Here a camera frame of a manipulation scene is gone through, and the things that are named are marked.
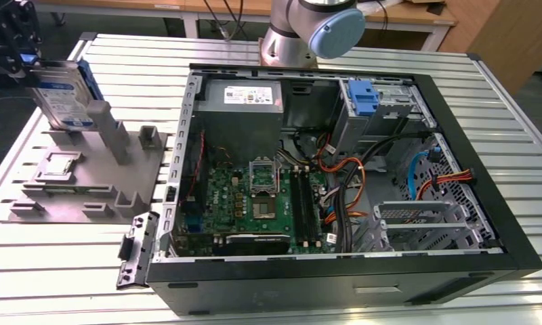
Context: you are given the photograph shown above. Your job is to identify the hard disk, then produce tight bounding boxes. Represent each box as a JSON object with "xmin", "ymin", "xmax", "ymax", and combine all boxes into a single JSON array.
[{"xmin": 25, "ymin": 58, "xmax": 105, "ymax": 132}]

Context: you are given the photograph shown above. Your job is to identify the blue data wire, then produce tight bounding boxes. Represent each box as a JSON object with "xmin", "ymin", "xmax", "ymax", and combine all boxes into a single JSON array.
[{"xmin": 405, "ymin": 144, "xmax": 445, "ymax": 204}]

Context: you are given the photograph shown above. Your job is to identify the multicolour disk power wire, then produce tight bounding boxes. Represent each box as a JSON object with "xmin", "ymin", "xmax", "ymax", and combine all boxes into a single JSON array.
[{"xmin": 415, "ymin": 168, "xmax": 479, "ymax": 201}]

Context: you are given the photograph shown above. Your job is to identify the silver CPU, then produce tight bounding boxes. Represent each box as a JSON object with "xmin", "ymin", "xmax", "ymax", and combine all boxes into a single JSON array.
[{"xmin": 42, "ymin": 157, "xmax": 77, "ymax": 177}]

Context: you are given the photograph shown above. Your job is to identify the green RAM stick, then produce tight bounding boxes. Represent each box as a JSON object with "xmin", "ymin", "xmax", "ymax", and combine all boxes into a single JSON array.
[{"xmin": 42, "ymin": 186, "xmax": 113, "ymax": 197}]

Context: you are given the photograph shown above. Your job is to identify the grey parts rack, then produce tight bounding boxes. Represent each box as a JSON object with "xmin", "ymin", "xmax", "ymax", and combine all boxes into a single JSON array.
[{"xmin": 8, "ymin": 100, "xmax": 171, "ymax": 225}]

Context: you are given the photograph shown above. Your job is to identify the grey power supply unit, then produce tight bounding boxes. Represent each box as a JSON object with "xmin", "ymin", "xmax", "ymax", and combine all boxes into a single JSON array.
[{"xmin": 192, "ymin": 79, "xmax": 284, "ymax": 163}]

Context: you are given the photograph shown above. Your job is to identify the green motherboard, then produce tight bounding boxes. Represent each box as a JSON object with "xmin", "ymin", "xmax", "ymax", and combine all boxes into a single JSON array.
[{"xmin": 173, "ymin": 158, "xmax": 339, "ymax": 255}]

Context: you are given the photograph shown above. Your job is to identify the CPU socket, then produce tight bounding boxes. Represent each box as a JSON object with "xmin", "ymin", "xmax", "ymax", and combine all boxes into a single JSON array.
[{"xmin": 251, "ymin": 196, "xmax": 280, "ymax": 221}]

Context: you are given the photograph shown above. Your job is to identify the tall metal drive cage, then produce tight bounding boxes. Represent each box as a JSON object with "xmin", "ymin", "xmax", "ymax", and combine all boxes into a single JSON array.
[{"xmin": 331, "ymin": 78, "xmax": 438, "ymax": 158}]

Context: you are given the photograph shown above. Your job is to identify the blue plastic drive latch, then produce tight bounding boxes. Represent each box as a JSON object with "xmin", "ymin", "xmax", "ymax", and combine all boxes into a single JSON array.
[{"xmin": 348, "ymin": 80, "xmax": 381, "ymax": 117}]

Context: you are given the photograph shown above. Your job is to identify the black RAM slot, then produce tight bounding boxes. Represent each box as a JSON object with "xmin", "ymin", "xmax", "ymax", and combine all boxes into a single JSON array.
[
  {"xmin": 303, "ymin": 165, "xmax": 324, "ymax": 248},
  {"xmin": 290, "ymin": 165, "xmax": 311, "ymax": 248}
]

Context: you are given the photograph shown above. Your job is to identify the black graphics card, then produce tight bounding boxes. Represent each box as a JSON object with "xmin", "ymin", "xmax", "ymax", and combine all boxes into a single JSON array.
[{"xmin": 211, "ymin": 232, "xmax": 292, "ymax": 257}]

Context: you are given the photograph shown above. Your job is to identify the black PC case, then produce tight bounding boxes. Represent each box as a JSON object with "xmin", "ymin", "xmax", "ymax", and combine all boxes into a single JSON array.
[{"xmin": 116, "ymin": 62, "xmax": 542, "ymax": 316}]

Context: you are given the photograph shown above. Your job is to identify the tall wooden cabinet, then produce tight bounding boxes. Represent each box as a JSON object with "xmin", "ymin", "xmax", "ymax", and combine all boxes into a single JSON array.
[{"xmin": 467, "ymin": 0, "xmax": 542, "ymax": 98}]

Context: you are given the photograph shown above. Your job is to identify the wooden desk white frame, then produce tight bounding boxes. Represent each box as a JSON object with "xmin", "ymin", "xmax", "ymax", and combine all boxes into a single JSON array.
[
  {"xmin": 193, "ymin": 0, "xmax": 459, "ymax": 51},
  {"xmin": 30, "ymin": 0, "xmax": 200, "ymax": 39}
]

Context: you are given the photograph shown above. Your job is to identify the red black twisted wire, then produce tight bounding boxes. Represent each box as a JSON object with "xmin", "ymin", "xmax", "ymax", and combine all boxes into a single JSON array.
[{"xmin": 185, "ymin": 130, "xmax": 208, "ymax": 201}]

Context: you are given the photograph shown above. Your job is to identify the grey card retention bracket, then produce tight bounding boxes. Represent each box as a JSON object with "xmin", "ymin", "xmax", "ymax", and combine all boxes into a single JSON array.
[{"xmin": 116, "ymin": 210, "xmax": 163, "ymax": 291}]

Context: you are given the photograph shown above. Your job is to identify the metal socket cover frame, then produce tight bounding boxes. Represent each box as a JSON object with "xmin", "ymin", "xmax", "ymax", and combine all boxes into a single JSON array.
[{"xmin": 247, "ymin": 156, "xmax": 283, "ymax": 198}]

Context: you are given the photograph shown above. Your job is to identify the yellow black power wires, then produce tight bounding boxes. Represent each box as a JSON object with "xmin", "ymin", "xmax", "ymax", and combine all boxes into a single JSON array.
[{"xmin": 275, "ymin": 148, "xmax": 320, "ymax": 167}]

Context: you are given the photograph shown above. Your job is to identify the orange wire bundle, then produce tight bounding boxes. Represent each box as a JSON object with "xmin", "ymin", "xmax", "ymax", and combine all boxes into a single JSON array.
[{"xmin": 315, "ymin": 132, "xmax": 367, "ymax": 226}]

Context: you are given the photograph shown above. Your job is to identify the thick black cable bundle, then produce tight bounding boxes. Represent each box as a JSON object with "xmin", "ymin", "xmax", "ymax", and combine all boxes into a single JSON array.
[{"xmin": 332, "ymin": 131, "xmax": 438, "ymax": 254}]

